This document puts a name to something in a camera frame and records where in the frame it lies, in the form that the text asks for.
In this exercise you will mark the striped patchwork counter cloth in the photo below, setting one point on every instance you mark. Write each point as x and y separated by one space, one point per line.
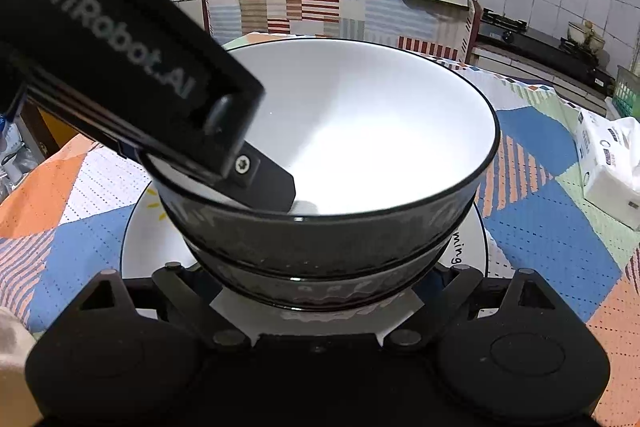
350 14

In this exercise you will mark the green plastic basket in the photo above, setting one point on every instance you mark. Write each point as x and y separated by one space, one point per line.
627 94

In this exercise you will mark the white ribbed bowl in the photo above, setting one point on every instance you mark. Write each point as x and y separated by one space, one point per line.
360 132
325 289

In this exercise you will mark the patchwork tablecloth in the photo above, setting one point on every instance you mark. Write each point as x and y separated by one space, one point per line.
540 217

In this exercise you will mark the white plate with sun print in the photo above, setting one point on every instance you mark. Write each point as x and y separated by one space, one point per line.
145 252

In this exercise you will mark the black gas stove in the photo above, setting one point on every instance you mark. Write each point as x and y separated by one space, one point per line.
540 44

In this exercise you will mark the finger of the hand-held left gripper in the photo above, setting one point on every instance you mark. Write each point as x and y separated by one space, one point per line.
272 189

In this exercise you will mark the cream cooking pot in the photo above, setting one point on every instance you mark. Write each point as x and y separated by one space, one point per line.
586 38

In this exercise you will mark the person's beige clothing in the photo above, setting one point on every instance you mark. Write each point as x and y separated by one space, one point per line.
15 367

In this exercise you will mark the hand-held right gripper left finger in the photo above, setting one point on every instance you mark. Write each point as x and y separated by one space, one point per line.
182 289

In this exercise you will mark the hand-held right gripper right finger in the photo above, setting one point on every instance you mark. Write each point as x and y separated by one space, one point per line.
465 289

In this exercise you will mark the white tissue pack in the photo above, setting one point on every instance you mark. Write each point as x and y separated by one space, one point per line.
612 167

